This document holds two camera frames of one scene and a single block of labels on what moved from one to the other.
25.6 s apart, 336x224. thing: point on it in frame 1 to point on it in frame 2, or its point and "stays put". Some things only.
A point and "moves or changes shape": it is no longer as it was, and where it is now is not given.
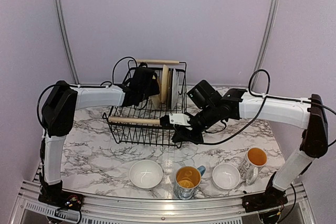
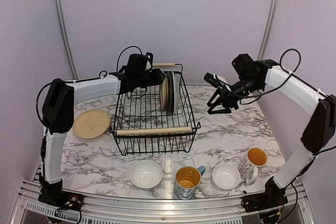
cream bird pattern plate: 156,100 to 164,92
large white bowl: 146,174 stays put
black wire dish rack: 132,125 moves or changes shape
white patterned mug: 255,159 stays put
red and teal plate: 175,92 stays put
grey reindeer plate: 170,85 stays put
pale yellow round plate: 164,83 to 91,124
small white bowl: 225,176 stays put
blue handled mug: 187,178 stays put
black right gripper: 182,131 to 227,100
